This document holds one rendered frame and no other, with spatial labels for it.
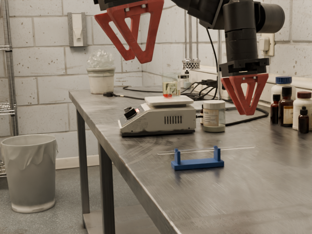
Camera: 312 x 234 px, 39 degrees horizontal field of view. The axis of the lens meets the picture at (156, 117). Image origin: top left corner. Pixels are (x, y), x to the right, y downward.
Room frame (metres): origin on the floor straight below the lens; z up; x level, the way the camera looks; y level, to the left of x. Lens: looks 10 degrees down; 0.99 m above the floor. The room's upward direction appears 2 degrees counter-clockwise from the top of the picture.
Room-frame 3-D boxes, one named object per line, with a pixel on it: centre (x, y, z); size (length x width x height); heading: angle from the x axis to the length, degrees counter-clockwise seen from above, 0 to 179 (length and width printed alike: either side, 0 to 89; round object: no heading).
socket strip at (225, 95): (1.96, -0.26, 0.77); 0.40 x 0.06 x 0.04; 15
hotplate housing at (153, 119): (1.19, -0.01, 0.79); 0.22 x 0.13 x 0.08; 97
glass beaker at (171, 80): (1.21, -0.04, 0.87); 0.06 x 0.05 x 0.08; 85
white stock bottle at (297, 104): (1.16, -0.39, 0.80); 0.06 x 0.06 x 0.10
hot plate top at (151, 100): (1.20, -0.03, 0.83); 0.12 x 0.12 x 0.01; 7
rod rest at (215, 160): (0.83, -0.08, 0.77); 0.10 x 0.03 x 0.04; 100
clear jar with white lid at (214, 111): (1.17, -0.16, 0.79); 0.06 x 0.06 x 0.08
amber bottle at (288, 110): (1.21, -0.36, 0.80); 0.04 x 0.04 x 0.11
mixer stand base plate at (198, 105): (1.59, -0.12, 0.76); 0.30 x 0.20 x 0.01; 105
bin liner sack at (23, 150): (2.63, 0.78, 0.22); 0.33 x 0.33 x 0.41
